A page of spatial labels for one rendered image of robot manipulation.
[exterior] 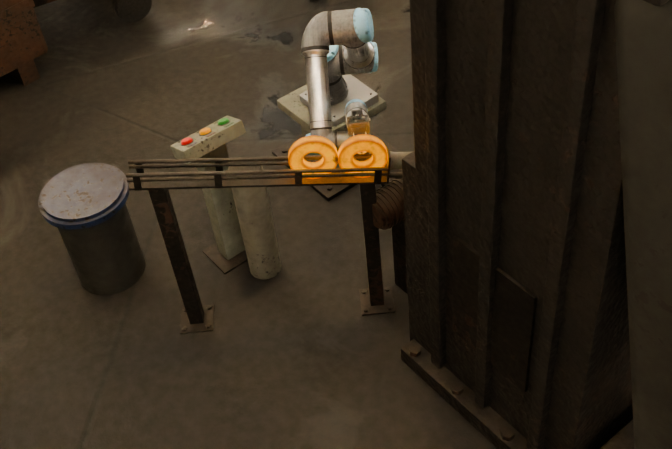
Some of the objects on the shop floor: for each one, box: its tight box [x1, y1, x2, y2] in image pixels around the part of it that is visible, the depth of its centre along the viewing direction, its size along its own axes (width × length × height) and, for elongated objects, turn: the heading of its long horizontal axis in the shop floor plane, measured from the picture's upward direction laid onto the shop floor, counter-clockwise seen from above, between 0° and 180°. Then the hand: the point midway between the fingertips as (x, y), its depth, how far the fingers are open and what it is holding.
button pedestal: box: [170, 115, 248, 274], centre depth 332 cm, size 16×24×62 cm, turn 133°
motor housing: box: [372, 178, 408, 294], centre depth 313 cm, size 13×22×54 cm, turn 133°
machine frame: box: [401, 0, 672, 449], centre depth 250 cm, size 73×108×176 cm
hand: (361, 153), depth 280 cm, fingers closed
